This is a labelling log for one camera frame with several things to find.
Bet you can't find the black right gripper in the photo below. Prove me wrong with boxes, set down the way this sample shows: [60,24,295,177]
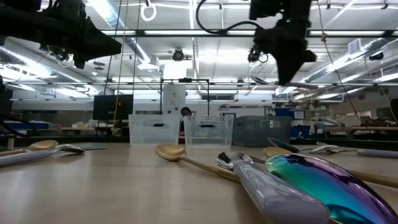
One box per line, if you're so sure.
[253,18,317,85]

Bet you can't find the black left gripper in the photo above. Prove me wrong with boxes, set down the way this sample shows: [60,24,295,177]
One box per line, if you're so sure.
[0,11,122,68]

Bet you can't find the gold spoon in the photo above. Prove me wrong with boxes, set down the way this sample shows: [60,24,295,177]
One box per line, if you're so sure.
[263,146,398,189]

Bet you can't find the wooden spoon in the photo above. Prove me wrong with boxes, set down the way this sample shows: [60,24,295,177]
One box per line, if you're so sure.
[0,139,59,157]
[154,144,241,184]

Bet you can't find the blue box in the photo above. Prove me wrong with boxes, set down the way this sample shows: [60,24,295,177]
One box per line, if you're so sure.
[275,108,305,138]

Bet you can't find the black monitor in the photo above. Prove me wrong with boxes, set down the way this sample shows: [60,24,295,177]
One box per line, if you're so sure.
[93,94,134,121]

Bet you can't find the grey plastic bin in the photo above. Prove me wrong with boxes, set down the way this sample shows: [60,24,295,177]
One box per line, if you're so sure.
[232,116,292,147]

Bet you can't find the wooden workbench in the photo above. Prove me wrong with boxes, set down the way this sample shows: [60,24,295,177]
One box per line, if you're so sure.
[323,125,398,132]

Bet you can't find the clear plastic bin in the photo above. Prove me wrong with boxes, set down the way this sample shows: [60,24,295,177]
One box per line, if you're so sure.
[128,114,181,146]
[183,116,234,147]

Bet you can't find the person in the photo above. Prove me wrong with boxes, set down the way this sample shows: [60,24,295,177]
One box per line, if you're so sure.
[179,106,193,137]

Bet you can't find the blue storage crate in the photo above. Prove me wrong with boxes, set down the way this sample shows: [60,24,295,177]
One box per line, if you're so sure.
[2,121,49,130]

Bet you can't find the black hanging cable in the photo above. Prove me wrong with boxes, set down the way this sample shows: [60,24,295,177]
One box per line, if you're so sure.
[104,0,123,94]

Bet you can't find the yellow hanging rope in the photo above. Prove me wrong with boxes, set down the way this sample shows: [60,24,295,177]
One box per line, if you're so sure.
[112,0,129,128]

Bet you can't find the black hanging camera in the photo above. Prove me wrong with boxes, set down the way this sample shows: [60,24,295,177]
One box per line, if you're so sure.
[248,45,269,65]

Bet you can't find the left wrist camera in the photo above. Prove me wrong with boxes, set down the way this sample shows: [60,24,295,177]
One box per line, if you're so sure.
[43,0,87,24]

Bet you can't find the white cable ring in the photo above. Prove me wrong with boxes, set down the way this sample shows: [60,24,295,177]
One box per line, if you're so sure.
[140,0,157,22]

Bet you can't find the round black ceiling camera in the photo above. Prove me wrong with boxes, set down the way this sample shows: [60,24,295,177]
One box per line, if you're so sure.
[172,48,185,62]

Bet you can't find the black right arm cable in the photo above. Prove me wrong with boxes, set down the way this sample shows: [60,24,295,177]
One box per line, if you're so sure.
[195,0,262,34]

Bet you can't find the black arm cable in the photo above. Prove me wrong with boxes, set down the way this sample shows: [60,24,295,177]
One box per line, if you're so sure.
[195,0,262,34]
[0,113,39,138]

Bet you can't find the black overhead frame bar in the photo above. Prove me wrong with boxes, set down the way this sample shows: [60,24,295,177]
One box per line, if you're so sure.
[99,29,398,39]

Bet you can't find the black table frame rail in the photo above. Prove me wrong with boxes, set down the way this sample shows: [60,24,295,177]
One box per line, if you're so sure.
[0,135,398,152]

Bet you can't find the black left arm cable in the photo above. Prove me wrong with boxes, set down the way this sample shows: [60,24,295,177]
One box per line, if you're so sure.
[0,113,39,138]

